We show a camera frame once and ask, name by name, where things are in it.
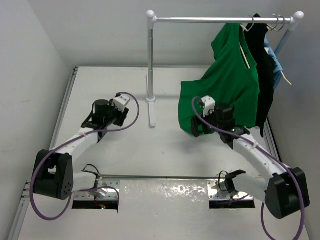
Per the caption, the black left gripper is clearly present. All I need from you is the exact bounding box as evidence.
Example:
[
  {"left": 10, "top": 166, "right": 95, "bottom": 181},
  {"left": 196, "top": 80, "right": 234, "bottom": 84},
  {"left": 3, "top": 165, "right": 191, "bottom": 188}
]
[{"left": 103, "top": 99, "right": 127, "bottom": 126}]

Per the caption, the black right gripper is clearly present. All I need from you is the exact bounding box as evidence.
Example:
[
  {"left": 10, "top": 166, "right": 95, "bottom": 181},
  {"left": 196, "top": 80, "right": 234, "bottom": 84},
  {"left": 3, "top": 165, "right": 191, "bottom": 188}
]
[{"left": 189, "top": 106, "right": 222, "bottom": 137}]

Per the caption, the green t-shirt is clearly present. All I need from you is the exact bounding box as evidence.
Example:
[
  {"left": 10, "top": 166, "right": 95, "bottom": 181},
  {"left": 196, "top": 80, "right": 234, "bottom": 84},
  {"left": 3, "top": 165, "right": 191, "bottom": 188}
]
[{"left": 178, "top": 23, "right": 260, "bottom": 133}]

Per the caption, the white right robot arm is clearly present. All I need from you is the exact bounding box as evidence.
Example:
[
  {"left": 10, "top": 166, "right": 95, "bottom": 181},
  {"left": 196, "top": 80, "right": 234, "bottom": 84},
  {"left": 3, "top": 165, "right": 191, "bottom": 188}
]
[{"left": 190, "top": 100, "right": 310, "bottom": 219}]

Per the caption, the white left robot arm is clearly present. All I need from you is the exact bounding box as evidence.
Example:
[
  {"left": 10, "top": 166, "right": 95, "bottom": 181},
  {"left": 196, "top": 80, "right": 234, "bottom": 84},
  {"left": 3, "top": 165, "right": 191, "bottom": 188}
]
[{"left": 32, "top": 94, "right": 130, "bottom": 200}]

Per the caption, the light blue hanging shirt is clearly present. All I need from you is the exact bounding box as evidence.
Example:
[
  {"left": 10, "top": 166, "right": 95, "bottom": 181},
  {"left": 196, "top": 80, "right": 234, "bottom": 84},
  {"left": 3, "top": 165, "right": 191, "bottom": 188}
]
[{"left": 264, "top": 37, "right": 284, "bottom": 89}]

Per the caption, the black hanging t-shirt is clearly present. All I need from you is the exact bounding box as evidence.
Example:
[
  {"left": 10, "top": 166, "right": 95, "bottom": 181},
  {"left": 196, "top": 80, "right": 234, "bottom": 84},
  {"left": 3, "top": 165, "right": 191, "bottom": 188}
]
[{"left": 244, "top": 23, "right": 275, "bottom": 137}]

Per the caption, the silver clothes rack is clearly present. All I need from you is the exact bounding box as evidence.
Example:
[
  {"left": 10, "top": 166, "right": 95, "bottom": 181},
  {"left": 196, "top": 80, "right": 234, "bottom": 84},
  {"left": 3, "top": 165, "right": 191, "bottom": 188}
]
[{"left": 146, "top": 10, "right": 305, "bottom": 129}]

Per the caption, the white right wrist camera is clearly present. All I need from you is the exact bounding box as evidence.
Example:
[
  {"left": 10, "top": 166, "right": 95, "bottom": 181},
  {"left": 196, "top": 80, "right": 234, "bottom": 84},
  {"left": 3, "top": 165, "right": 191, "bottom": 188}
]
[{"left": 201, "top": 95, "right": 216, "bottom": 117}]

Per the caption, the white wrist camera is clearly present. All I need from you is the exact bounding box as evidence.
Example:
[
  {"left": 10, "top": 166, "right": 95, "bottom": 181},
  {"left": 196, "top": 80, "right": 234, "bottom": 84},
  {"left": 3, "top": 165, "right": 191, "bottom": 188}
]
[
  {"left": 112, "top": 94, "right": 131, "bottom": 113},
  {"left": 201, "top": 95, "right": 216, "bottom": 117}
]

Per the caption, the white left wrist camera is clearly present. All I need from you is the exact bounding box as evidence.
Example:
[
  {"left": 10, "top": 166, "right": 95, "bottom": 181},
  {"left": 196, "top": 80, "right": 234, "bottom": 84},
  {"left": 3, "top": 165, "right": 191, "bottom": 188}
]
[{"left": 112, "top": 94, "right": 131, "bottom": 113}]

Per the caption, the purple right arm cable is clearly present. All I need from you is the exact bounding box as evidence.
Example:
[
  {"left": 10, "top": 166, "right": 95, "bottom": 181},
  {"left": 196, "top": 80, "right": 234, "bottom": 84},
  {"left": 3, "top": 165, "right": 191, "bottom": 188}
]
[{"left": 191, "top": 96, "right": 306, "bottom": 240}]

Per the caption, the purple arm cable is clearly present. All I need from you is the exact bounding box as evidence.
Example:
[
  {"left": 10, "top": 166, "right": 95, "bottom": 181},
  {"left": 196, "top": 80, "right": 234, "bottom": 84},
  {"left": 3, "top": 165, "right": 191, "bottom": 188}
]
[
  {"left": 29, "top": 91, "right": 140, "bottom": 221},
  {"left": 191, "top": 96, "right": 306, "bottom": 240}
]

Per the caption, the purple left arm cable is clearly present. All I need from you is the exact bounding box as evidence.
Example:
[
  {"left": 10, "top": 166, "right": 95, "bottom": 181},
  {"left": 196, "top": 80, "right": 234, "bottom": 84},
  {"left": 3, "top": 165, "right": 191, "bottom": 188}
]
[{"left": 29, "top": 91, "right": 140, "bottom": 221}]

